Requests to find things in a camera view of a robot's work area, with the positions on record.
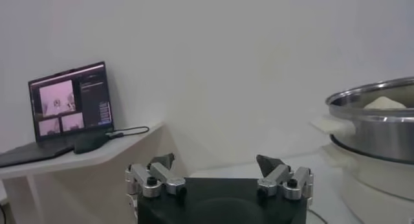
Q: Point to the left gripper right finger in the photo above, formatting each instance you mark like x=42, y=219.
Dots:
x=275, y=176

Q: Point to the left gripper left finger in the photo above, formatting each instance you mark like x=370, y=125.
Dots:
x=161, y=175

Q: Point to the white steamed baozi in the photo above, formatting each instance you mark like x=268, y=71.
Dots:
x=385, y=104

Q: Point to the stainless steel steamer basket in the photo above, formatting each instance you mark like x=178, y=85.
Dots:
x=381, y=138

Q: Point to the white side table with mouse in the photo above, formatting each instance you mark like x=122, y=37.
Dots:
x=97, y=180

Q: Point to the black computer mouse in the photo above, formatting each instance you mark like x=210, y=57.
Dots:
x=90, y=143

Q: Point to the cream electric cooker base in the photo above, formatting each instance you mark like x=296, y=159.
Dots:
x=372, y=193

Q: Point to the black laptop with mouse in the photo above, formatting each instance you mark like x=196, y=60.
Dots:
x=92, y=99

